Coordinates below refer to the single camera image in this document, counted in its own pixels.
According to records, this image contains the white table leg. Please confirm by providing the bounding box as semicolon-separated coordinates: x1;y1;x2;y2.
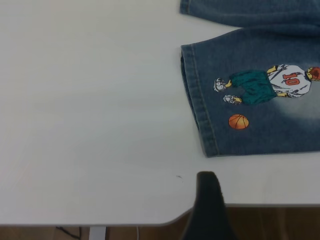
89;226;107;240

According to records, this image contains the black floor cable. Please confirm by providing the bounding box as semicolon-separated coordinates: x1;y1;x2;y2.
55;226;83;240

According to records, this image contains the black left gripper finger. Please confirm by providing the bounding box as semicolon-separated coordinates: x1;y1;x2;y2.
180;171;235;240

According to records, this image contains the blue denim shorts basketball print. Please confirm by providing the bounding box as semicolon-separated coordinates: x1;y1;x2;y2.
179;0;320;158

